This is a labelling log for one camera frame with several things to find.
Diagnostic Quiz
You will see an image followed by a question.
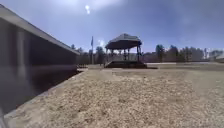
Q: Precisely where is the dark roofed gazebo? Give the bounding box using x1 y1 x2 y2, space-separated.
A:
104 32 148 70

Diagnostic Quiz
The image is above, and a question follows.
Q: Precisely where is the flagpole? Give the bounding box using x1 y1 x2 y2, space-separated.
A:
90 35 95 65

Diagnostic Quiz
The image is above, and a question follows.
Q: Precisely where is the dry pale grass ground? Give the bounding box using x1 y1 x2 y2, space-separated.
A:
3 62 224 128

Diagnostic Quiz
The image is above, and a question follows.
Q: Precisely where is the low distant row of trees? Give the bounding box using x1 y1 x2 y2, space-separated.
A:
69 43 224 65

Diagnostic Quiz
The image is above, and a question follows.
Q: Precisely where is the dark shed with white window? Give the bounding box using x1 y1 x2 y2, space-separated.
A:
0 3 81 81

